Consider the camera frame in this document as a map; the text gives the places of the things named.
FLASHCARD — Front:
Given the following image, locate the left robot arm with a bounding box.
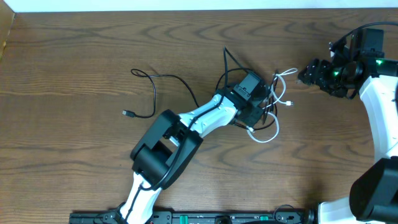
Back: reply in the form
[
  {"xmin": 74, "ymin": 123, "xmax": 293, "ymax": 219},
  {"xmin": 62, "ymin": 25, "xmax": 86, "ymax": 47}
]
[{"xmin": 119, "ymin": 70, "xmax": 272, "ymax": 223}]

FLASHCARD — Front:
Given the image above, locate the black USB cable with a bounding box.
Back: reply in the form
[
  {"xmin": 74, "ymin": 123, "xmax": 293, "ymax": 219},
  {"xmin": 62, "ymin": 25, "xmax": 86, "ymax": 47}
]
[{"xmin": 121, "ymin": 68, "xmax": 279, "ymax": 131}]

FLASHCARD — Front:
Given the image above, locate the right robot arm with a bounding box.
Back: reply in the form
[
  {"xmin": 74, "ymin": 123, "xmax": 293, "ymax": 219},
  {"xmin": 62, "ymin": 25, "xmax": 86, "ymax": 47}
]
[{"xmin": 298, "ymin": 22, "xmax": 397, "ymax": 223}]

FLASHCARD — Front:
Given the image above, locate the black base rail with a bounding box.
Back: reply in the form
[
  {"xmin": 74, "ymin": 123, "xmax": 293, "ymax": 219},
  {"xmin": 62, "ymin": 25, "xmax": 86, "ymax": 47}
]
[{"xmin": 68, "ymin": 208, "xmax": 318, "ymax": 224}]

